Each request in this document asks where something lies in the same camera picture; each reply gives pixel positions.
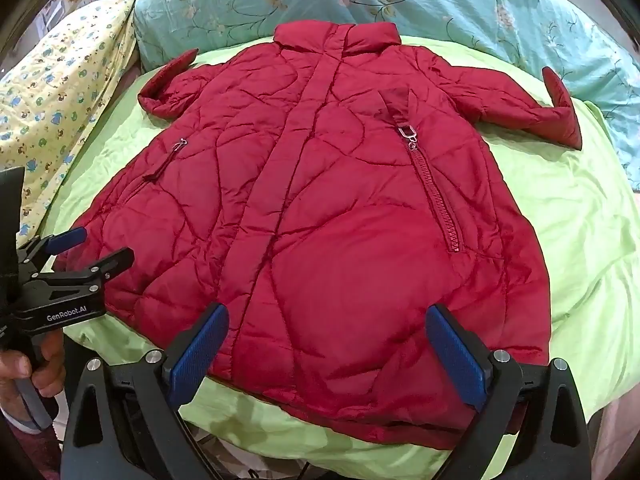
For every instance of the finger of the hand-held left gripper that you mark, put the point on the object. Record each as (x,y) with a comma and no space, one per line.
(67,241)
(107,262)

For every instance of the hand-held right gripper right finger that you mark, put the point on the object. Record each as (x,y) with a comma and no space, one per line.
(457,355)

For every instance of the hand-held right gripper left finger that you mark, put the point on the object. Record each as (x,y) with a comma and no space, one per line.
(197,355)

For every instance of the red quilted jacket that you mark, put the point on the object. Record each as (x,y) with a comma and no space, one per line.
(325,220)

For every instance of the person's left hand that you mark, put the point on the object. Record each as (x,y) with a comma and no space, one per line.
(47,360)

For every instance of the yellow printed blanket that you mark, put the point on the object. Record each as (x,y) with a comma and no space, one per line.
(55,90)

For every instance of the light green bed sheet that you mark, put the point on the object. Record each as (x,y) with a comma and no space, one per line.
(575,240)

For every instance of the teal floral quilt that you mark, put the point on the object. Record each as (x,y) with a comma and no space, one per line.
(440,5)

